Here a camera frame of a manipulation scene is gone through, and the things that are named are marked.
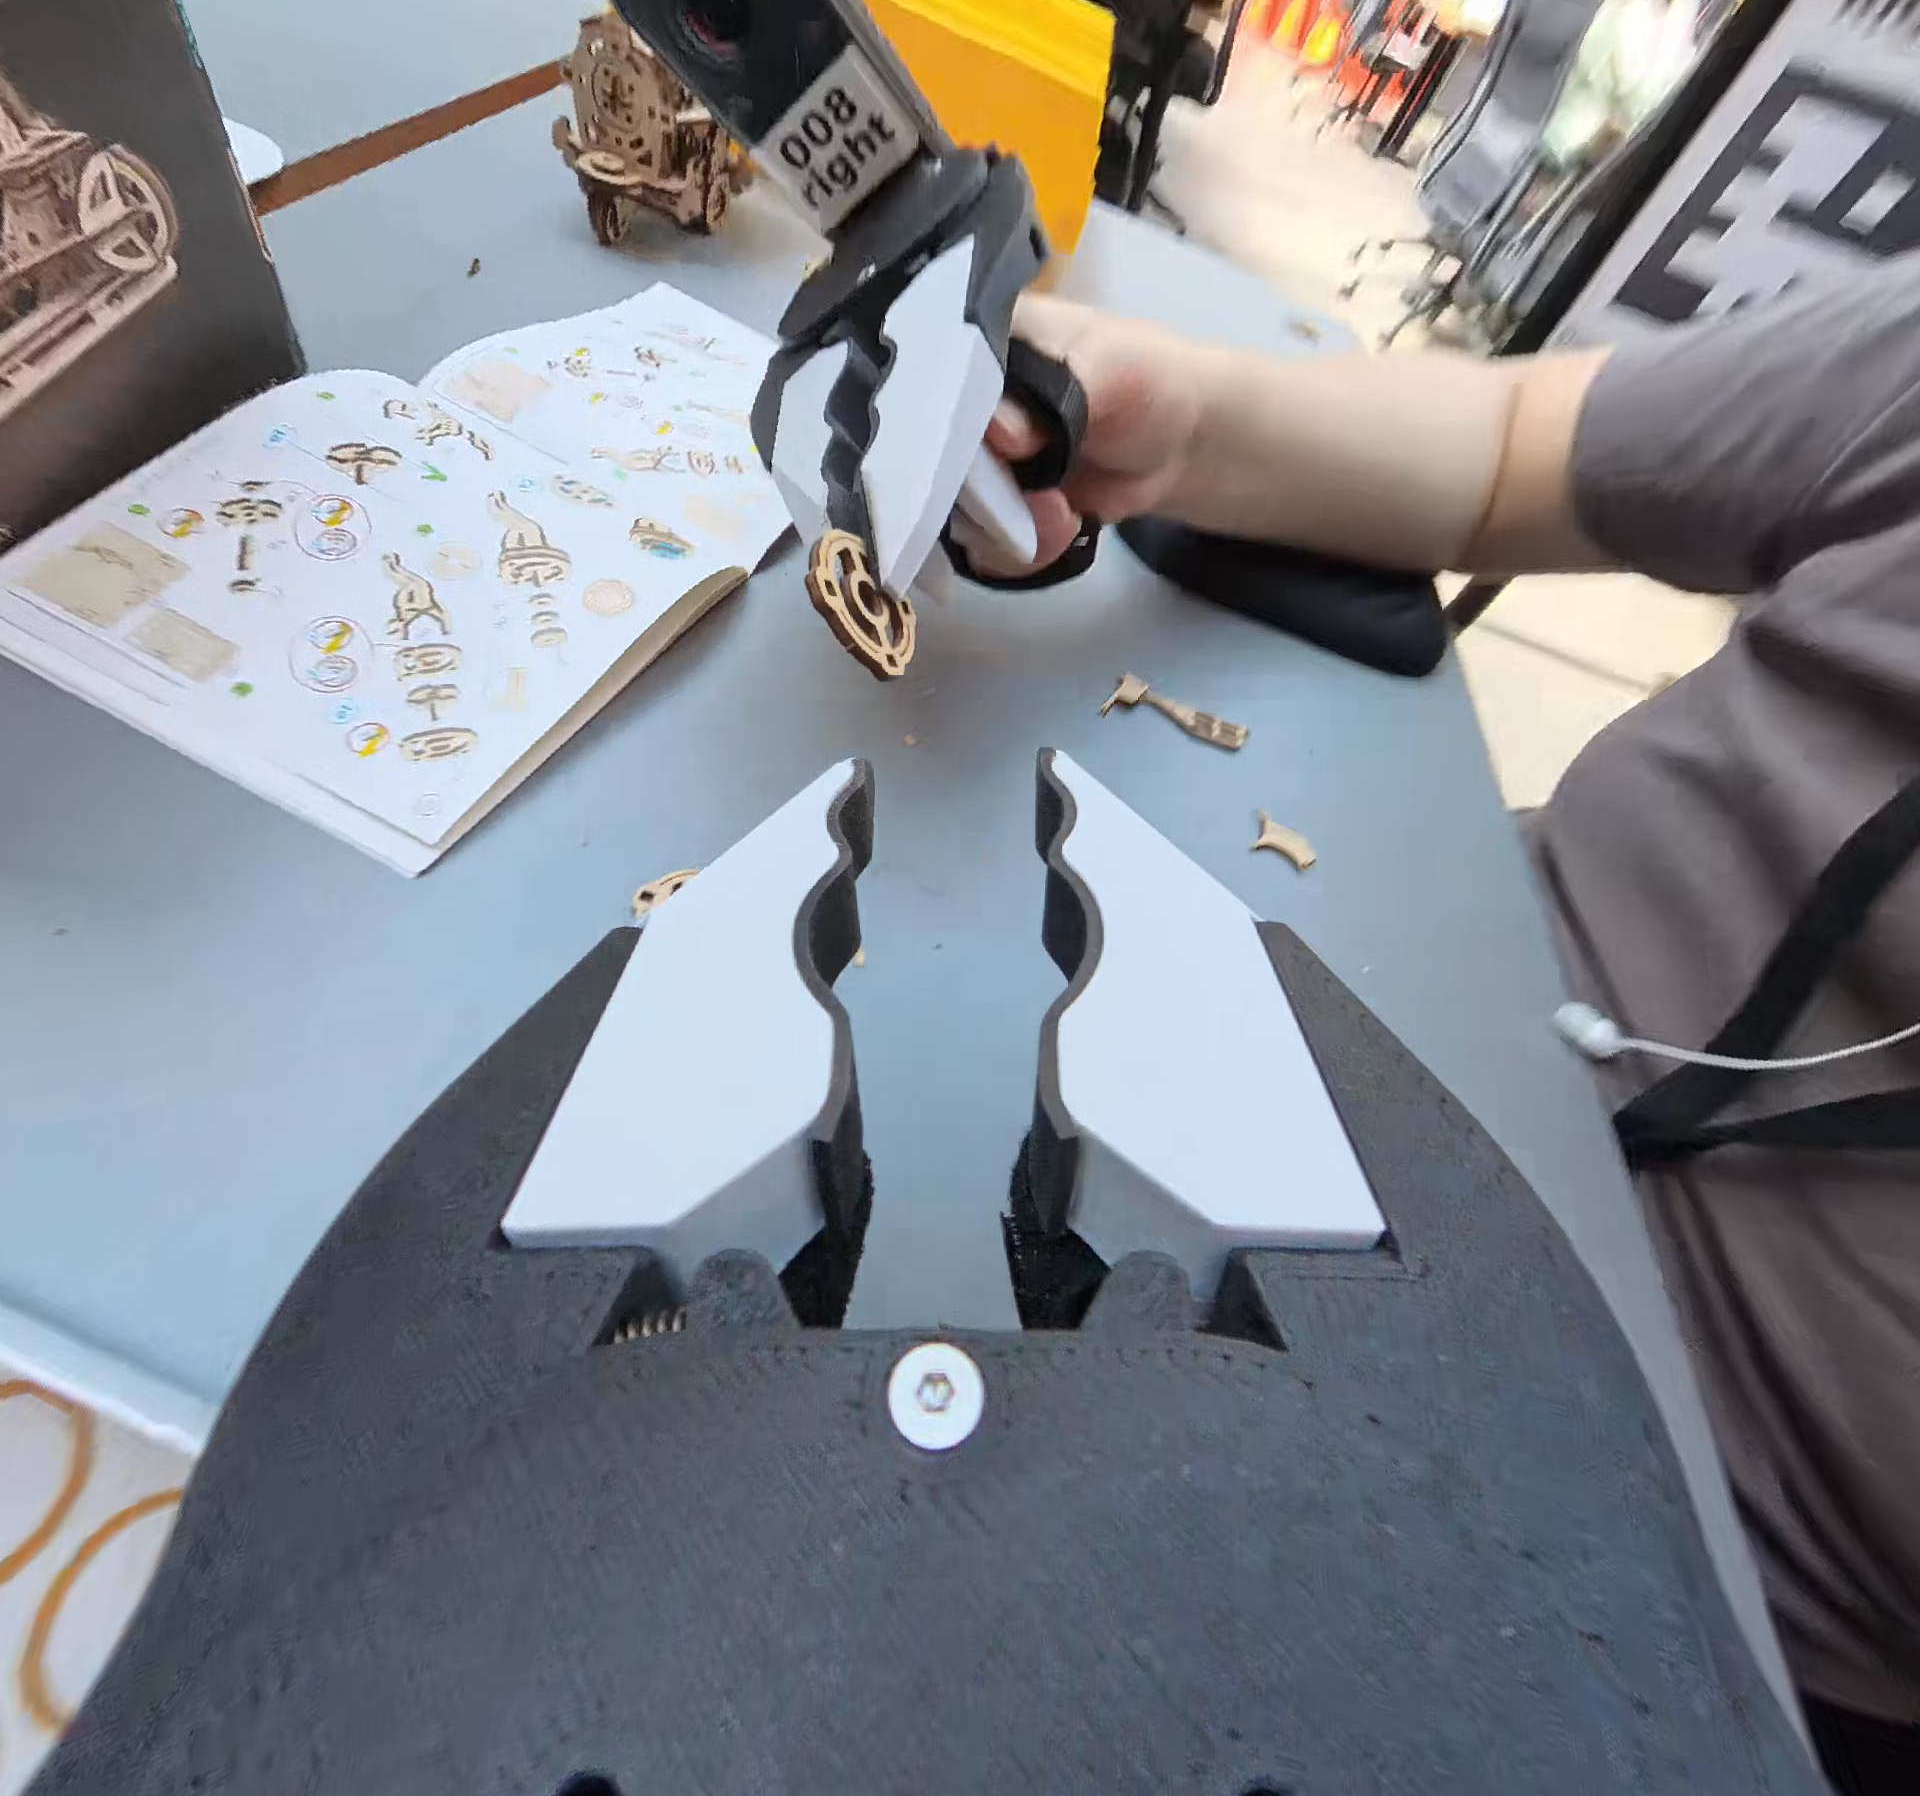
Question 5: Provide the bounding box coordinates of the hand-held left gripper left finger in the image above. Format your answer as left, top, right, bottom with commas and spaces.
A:
500, 756, 878, 1295

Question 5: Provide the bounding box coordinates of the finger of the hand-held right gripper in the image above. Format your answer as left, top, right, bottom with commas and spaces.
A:
843, 243, 1004, 602
750, 331, 878, 543

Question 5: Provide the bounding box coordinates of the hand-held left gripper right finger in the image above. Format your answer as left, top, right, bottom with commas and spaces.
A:
1031, 745, 1388, 1299

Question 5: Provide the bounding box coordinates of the wooden ring disc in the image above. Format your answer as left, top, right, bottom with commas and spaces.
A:
806, 527, 918, 683

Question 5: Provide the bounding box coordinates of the person's right forearm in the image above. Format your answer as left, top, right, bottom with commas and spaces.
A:
1195, 259, 1920, 598

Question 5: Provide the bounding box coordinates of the wooden model assembly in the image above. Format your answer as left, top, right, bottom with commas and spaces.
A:
553, 11, 755, 249

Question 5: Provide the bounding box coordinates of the dark model kit box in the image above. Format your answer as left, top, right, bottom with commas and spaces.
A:
0, 0, 308, 551

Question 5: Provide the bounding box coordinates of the person's right hand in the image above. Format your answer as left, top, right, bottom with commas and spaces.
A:
981, 295, 1220, 579

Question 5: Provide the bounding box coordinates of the yellow plastic bin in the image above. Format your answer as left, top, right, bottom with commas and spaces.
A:
591, 0, 1118, 255

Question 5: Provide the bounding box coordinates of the adjacent grey table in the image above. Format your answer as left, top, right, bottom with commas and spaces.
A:
172, 0, 602, 167

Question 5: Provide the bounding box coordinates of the instruction booklet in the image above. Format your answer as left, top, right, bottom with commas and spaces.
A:
0, 283, 800, 880

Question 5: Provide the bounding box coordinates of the long wooden key piece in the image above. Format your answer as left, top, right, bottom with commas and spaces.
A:
1099, 676, 1248, 754

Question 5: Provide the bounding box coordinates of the person's torso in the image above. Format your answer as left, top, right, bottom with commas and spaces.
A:
1522, 594, 1920, 1796

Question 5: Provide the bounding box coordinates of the white cardboard tray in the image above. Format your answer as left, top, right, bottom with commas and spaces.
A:
0, 1302, 211, 1796

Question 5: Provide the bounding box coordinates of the black white marker board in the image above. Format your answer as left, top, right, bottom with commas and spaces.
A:
1499, 0, 1920, 360

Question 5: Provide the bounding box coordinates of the white cable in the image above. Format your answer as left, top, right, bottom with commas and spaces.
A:
1550, 1001, 1920, 1076

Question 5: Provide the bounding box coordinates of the black shoulder strap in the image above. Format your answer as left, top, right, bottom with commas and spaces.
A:
1610, 776, 1920, 1171

